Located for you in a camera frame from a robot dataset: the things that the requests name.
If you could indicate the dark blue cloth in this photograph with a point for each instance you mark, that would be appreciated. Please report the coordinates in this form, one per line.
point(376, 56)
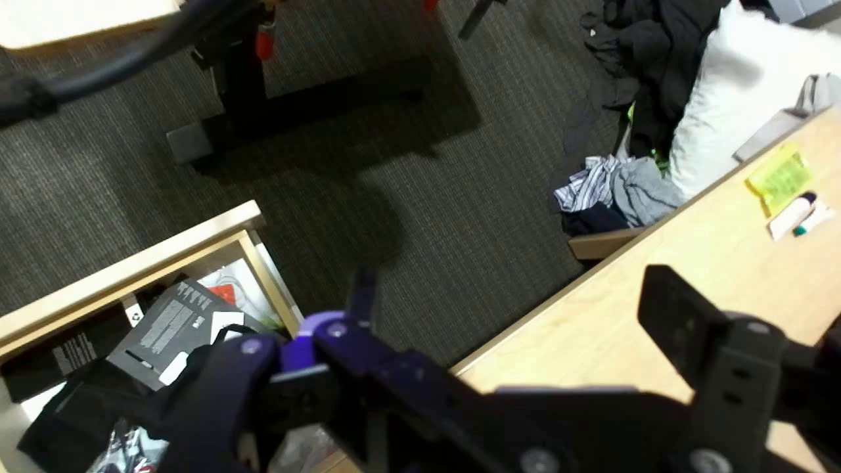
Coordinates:
point(594, 220)

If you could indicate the wooden drawer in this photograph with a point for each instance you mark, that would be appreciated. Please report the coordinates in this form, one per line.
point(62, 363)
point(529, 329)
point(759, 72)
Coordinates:
point(131, 266)

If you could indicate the white pen with green tip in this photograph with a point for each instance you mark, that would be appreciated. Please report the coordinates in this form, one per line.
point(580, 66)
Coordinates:
point(813, 222)

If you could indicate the black table leg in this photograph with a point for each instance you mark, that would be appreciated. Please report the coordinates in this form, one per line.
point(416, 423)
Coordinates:
point(246, 98)

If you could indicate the grey cloth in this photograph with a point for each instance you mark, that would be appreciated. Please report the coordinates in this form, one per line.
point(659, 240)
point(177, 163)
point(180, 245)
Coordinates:
point(647, 194)

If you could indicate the white paper with red print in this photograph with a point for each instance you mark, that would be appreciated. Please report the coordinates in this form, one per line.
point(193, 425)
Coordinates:
point(244, 289)

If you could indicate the wooden chair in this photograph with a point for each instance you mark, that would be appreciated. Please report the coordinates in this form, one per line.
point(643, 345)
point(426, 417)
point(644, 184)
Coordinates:
point(601, 244)

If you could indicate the white tube with dark cap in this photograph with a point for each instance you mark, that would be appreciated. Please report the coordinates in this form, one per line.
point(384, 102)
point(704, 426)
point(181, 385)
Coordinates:
point(792, 215)

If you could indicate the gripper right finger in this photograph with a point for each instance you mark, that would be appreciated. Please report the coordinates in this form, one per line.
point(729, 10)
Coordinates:
point(736, 368)

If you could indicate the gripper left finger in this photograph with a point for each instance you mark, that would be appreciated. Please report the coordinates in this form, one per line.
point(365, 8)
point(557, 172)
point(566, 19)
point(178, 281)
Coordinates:
point(223, 394)

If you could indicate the black cardboard box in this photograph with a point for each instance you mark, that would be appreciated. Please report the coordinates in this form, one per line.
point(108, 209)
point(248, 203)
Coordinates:
point(59, 358)

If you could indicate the black bag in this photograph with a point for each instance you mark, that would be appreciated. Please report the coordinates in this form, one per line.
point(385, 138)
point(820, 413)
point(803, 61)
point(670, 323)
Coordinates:
point(85, 414)

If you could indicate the light wooden table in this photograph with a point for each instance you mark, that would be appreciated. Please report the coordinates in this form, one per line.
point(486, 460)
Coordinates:
point(72, 18)

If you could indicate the pile of dark clothes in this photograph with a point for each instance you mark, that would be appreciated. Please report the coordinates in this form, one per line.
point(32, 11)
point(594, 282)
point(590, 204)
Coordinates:
point(657, 59)

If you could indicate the white pillow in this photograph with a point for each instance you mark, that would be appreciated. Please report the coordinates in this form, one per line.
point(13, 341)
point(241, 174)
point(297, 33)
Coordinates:
point(729, 98)

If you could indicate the striped cloth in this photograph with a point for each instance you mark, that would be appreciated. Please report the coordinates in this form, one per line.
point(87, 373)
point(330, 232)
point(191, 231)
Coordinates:
point(591, 184)

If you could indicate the black booklet with grey print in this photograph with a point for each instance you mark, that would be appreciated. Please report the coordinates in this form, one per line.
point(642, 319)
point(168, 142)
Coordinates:
point(171, 325)

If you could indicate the yellow packet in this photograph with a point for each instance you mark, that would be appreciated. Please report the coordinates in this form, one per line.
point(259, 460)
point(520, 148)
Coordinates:
point(782, 176)

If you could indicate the clear plastic bag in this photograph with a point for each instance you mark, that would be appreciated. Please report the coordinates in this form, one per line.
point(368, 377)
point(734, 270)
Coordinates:
point(125, 453)

